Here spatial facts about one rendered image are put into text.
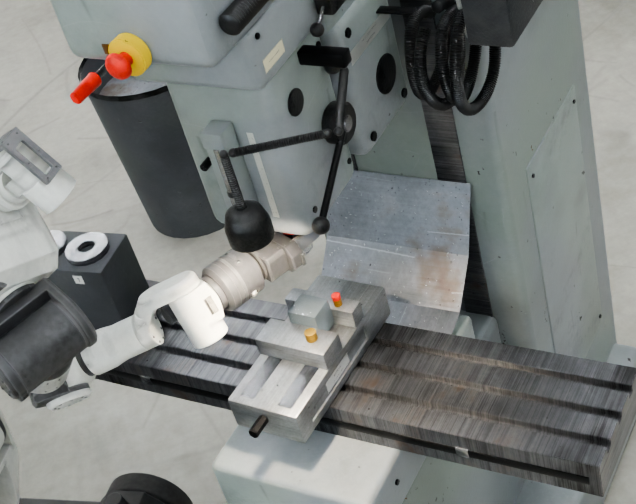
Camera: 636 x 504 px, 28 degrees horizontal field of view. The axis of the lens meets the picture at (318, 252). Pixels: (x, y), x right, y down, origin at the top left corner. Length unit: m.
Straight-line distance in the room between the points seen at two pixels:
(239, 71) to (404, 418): 0.75
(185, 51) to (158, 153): 2.43
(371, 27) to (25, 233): 0.66
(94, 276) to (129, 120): 1.63
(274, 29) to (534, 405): 0.82
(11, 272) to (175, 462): 1.83
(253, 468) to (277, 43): 0.87
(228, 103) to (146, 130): 2.16
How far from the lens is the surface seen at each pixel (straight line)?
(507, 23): 2.00
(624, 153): 4.29
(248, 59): 1.81
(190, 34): 1.70
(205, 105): 1.96
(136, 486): 2.78
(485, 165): 2.42
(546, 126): 2.62
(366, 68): 2.11
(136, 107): 4.03
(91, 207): 4.72
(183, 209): 4.29
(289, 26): 1.88
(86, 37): 1.81
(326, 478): 2.31
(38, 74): 5.72
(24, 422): 3.97
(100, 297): 2.54
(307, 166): 2.00
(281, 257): 2.13
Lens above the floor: 2.57
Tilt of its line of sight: 38 degrees down
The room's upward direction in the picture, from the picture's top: 17 degrees counter-clockwise
